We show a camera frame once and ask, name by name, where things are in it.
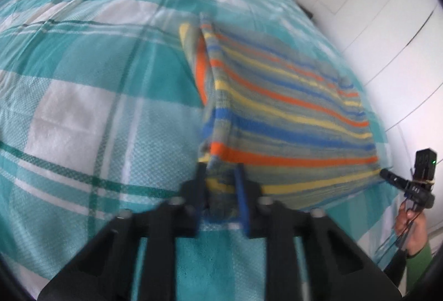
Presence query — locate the striped knit sweater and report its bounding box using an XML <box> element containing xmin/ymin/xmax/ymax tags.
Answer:
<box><xmin>178</xmin><ymin>15</ymin><xmax>383</xmax><ymax>222</ymax></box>

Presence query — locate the person's right forearm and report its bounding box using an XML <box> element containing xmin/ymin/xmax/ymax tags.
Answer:
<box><xmin>405</xmin><ymin>238</ymin><xmax>434</xmax><ymax>295</ymax></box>

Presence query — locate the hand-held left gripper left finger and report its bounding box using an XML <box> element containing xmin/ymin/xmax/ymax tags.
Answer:
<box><xmin>37</xmin><ymin>162</ymin><xmax>209</xmax><ymax>301</ymax></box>

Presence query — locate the white wardrobe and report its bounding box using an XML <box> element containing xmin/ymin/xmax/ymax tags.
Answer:
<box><xmin>311</xmin><ymin>0</ymin><xmax>443</xmax><ymax>163</ymax></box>

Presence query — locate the person's right hand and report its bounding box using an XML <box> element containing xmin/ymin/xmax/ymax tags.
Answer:
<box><xmin>395</xmin><ymin>200</ymin><xmax>430</xmax><ymax>257</ymax></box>

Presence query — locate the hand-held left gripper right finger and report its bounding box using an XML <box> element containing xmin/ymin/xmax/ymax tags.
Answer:
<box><xmin>235</xmin><ymin>163</ymin><xmax>402</xmax><ymax>301</ymax></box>

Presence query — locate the black cable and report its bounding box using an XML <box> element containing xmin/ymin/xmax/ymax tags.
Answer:
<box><xmin>374</xmin><ymin>193</ymin><xmax>421</xmax><ymax>267</ymax></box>

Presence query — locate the teal plaid blanket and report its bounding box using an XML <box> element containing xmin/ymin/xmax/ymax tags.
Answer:
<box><xmin>0</xmin><ymin>0</ymin><xmax>398</xmax><ymax>301</ymax></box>

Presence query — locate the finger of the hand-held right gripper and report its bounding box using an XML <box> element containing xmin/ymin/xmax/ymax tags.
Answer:
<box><xmin>380</xmin><ymin>169</ymin><xmax>411</xmax><ymax>189</ymax></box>

